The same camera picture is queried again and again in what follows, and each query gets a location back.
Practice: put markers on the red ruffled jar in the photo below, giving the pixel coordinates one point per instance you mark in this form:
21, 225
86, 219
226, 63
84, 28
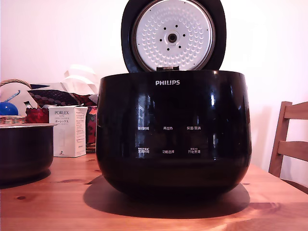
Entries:
37, 116

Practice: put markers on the black rice cooker lid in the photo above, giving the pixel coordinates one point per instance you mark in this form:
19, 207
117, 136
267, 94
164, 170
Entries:
173, 36

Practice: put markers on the dark patterned fabric bag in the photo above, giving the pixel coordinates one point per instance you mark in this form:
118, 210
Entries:
55, 96

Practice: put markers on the white paper bag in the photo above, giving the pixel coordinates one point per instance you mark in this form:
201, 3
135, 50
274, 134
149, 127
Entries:
79, 75

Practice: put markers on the dark metallic pot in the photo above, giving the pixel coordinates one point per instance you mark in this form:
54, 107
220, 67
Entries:
24, 151

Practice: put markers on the white Porlex box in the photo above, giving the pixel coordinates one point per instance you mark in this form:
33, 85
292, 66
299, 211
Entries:
65, 134

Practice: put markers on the black Philips rice cooker body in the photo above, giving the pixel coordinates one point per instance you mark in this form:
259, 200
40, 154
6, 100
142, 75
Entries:
173, 144

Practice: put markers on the red floral box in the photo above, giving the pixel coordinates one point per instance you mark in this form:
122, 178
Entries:
91, 130

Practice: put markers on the wooden chair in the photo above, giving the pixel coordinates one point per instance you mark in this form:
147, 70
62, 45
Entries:
291, 144

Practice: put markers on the woven wicker basket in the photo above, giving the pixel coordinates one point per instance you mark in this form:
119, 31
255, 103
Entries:
14, 119

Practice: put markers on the blue ball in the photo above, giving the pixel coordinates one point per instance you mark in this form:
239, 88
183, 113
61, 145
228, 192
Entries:
7, 108

